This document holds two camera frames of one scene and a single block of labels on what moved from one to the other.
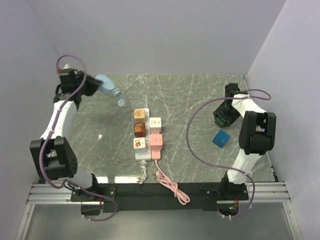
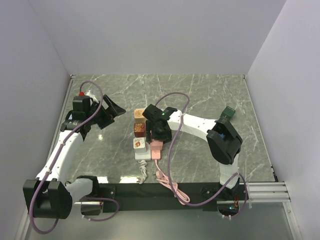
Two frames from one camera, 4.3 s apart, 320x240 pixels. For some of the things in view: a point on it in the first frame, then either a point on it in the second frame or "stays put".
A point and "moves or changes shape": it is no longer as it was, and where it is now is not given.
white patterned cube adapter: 139,145 stays put
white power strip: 145,156 stays put
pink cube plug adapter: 156,141 stays put
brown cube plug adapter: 140,129 stays put
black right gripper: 228,120 to 166,137
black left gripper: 94,84 to 115,109
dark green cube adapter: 219,122 moves or changes shape
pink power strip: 156,154 stays put
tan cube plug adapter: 139,115 stays put
